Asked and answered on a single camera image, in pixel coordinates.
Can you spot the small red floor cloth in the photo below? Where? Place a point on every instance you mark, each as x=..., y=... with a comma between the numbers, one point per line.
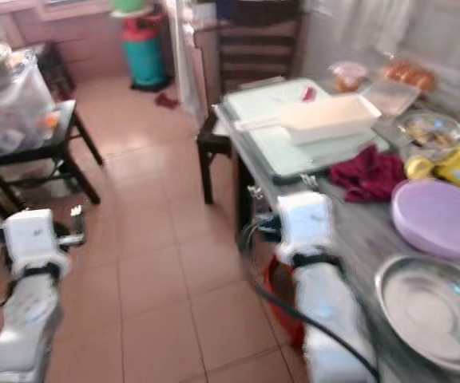
x=166, y=100

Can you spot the clear plastic food container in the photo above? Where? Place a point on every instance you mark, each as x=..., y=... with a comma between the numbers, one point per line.
x=348, y=77

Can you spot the white plastic tray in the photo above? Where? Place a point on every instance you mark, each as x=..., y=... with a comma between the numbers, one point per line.
x=334, y=118

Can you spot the dark wooden chair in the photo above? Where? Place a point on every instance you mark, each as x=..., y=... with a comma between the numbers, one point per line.
x=250, y=48

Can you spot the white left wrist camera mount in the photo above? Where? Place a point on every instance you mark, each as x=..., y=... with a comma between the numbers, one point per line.
x=34, y=235

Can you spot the white curtain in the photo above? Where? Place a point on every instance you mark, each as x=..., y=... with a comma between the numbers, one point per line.
x=370, y=24

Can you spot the black side table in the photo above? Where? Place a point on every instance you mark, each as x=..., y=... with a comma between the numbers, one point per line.
x=66, y=148

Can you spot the maroon cloth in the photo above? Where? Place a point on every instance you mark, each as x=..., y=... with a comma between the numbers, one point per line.
x=370, y=174

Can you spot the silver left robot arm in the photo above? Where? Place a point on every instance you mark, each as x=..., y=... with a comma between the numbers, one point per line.
x=26, y=327

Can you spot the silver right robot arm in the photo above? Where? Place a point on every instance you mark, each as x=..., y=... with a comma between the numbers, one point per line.
x=330, y=311

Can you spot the purple plastic bowl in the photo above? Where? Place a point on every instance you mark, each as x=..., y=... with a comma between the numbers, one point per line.
x=442, y=215

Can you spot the teal red gas cylinder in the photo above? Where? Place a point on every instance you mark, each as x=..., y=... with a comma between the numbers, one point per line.
x=146, y=56

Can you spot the bag of orange buns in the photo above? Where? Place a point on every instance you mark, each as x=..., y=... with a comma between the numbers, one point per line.
x=410, y=76

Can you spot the glass bowl with food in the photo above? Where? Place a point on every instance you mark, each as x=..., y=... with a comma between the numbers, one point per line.
x=434, y=132

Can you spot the light green board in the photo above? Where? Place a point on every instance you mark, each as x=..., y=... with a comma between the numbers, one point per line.
x=262, y=108

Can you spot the stainless steel plate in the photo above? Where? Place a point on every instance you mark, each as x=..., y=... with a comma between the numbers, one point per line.
x=434, y=311

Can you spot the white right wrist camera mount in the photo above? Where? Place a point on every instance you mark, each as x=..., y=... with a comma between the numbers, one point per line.
x=306, y=219

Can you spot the grey top dining table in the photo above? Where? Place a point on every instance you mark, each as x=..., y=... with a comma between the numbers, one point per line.
x=244, y=207

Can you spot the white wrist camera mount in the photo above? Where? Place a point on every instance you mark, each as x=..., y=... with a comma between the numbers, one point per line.
x=306, y=219
x=34, y=235

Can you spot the red plastic stool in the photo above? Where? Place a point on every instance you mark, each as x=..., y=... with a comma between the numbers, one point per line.
x=279, y=307

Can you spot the small yellow round cup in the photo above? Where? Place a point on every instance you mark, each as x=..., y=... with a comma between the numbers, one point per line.
x=419, y=167

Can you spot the small red object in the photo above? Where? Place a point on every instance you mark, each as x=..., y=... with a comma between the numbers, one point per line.
x=308, y=93

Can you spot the clear flat plastic box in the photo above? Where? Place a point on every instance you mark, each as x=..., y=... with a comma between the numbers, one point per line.
x=390, y=97

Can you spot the green plastic bowl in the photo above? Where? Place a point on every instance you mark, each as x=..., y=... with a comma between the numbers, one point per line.
x=128, y=5

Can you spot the large clear plastic container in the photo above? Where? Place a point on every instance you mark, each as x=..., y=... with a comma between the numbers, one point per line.
x=22, y=108

